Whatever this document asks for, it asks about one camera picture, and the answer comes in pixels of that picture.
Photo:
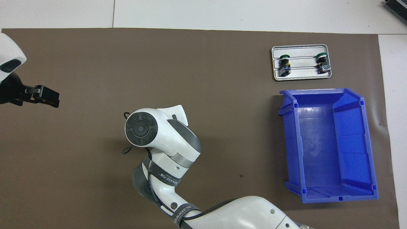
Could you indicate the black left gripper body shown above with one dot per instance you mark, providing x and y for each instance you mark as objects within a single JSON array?
[{"x": 9, "y": 93}]

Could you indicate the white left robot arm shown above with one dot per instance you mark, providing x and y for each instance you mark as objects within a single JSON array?
[{"x": 9, "y": 51}]

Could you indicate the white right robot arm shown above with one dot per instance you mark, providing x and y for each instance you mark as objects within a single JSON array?
[{"x": 165, "y": 140}]

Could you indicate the green push button black block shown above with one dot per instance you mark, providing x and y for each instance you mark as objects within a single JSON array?
[{"x": 285, "y": 68}]

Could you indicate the green push button grey block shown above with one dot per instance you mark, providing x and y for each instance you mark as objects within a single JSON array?
[{"x": 323, "y": 67}]

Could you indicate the brown paper table mat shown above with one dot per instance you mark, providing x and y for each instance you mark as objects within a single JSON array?
[{"x": 190, "y": 79}]

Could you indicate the grey metal tray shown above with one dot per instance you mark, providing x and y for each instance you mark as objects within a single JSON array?
[{"x": 302, "y": 74}]

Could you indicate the blue plastic storage bin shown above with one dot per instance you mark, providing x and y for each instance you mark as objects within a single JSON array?
[{"x": 318, "y": 152}]

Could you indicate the dark grey ribbed device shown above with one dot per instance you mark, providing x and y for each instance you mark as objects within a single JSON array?
[{"x": 397, "y": 6}]

